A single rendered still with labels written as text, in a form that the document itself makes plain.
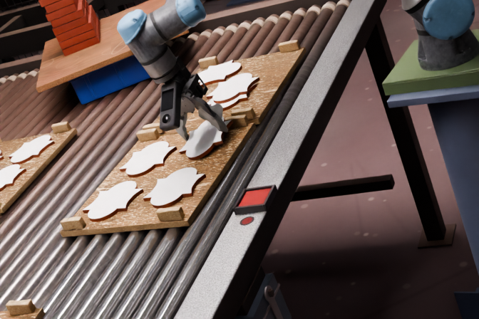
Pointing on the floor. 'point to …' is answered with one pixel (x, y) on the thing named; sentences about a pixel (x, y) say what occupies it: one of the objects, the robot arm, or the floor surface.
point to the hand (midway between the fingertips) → (205, 137)
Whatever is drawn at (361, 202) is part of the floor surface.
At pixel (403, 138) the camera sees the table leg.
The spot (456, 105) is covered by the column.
